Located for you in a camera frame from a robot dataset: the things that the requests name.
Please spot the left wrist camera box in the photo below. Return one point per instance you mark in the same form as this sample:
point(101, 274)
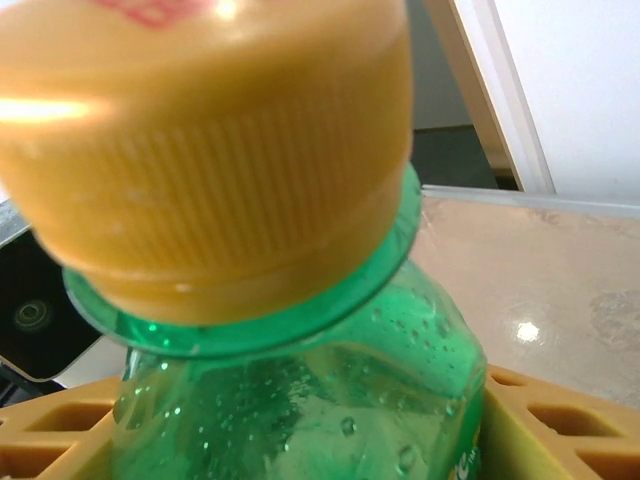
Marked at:
point(35, 315)

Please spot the green bottle yellow cap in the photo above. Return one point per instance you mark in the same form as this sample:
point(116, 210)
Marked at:
point(250, 150)

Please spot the white door frame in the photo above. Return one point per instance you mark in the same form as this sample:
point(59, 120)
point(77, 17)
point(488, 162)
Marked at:
point(510, 115)

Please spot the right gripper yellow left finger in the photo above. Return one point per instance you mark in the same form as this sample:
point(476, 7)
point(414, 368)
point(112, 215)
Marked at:
point(75, 440)

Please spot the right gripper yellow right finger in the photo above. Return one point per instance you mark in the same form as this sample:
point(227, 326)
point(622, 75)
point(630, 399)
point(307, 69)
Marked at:
point(505, 425)

